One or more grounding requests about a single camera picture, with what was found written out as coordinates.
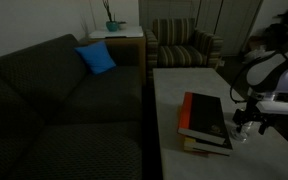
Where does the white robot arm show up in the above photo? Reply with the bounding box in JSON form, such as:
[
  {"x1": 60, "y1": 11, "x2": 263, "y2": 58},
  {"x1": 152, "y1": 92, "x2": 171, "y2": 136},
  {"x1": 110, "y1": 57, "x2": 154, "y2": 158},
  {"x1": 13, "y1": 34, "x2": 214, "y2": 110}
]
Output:
[{"x1": 231, "y1": 42, "x2": 288, "y2": 140}]

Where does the striped armchair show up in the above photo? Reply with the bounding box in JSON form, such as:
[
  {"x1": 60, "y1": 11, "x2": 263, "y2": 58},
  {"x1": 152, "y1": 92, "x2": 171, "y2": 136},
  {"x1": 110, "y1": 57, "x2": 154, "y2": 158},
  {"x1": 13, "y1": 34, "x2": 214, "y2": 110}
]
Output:
[{"x1": 145, "y1": 18, "x2": 223, "y2": 80}]

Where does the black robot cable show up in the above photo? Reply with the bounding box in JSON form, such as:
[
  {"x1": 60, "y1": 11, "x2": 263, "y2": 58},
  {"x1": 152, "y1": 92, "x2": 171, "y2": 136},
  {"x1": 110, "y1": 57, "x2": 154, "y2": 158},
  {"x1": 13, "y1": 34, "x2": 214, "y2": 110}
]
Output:
[{"x1": 229, "y1": 56, "x2": 268, "y2": 104}]

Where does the small white pot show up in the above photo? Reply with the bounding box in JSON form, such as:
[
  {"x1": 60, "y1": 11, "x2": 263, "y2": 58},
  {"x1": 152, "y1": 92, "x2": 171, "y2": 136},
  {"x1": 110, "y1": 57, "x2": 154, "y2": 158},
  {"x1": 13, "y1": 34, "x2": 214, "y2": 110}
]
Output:
[{"x1": 118, "y1": 21, "x2": 127, "y2": 30}]

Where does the dark grey sofa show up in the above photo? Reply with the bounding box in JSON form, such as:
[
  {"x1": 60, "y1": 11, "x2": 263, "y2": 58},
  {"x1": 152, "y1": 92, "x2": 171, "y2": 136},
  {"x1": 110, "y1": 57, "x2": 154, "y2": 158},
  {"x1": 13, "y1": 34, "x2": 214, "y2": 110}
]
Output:
[{"x1": 0, "y1": 34, "x2": 142, "y2": 180}]

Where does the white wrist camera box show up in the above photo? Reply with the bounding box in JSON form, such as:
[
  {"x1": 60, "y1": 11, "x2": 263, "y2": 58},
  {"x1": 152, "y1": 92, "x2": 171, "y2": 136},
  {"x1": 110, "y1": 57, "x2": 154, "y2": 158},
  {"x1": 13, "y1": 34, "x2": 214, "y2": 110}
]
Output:
[{"x1": 256, "y1": 101, "x2": 288, "y2": 115}]

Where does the wooden side table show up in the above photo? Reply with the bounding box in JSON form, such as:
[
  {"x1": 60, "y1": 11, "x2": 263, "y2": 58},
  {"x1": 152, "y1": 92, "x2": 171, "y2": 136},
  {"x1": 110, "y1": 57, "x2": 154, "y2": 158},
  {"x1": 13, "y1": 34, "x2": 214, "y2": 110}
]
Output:
[{"x1": 83, "y1": 31, "x2": 146, "y2": 86}]

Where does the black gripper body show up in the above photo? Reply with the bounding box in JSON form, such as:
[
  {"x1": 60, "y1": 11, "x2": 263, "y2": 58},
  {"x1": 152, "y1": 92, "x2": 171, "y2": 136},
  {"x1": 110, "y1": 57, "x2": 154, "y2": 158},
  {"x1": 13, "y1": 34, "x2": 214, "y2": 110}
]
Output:
[{"x1": 233, "y1": 97, "x2": 275, "y2": 127}]

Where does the white tray on side table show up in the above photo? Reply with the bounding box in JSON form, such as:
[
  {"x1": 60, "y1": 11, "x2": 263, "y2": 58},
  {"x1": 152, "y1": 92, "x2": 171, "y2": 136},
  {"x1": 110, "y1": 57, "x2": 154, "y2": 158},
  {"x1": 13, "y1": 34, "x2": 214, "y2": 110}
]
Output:
[{"x1": 89, "y1": 26, "x2": 143, "y2": 39}]

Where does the silver round bottle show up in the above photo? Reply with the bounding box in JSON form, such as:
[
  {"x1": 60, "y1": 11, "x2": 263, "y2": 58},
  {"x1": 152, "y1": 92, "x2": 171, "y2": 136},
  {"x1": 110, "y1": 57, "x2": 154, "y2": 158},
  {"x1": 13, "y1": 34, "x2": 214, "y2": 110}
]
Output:
[{"x1": 241, "y1": 121, "x2": 253, "y2": 132}]

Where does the blue cushion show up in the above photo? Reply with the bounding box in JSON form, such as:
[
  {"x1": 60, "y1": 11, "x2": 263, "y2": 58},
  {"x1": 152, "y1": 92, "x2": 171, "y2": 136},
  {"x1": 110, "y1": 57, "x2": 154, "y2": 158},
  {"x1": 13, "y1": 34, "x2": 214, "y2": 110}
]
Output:
[{"x1": 75, "y1": 41, "x2": 116, "y2": 74}]

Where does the black book orange spine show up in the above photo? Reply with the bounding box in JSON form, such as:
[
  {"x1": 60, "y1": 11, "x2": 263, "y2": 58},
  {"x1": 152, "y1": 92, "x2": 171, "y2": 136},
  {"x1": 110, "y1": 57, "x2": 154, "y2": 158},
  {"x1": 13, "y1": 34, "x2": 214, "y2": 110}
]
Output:
[{"x1": 178, "y1": 92, "x2": 227, "y2": 145}]

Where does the teal plant pot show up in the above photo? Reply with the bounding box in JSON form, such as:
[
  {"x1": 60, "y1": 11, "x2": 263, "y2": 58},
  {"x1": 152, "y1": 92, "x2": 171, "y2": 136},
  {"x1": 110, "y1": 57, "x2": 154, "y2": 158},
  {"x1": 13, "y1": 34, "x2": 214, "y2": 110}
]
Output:
[{"x1": 106, "y1": 21, "x2": 119, "y2": 32}]

